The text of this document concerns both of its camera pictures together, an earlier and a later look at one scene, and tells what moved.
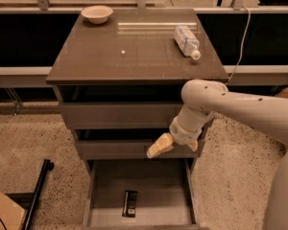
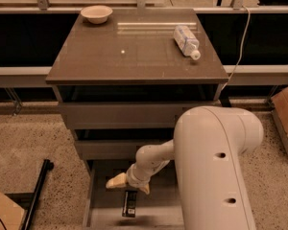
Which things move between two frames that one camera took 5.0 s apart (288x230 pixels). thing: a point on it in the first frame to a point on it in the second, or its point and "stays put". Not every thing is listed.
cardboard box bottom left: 5,213 stays put
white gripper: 184,133 to 133,178
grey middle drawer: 130,149 stays put
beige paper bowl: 97,13 stays put
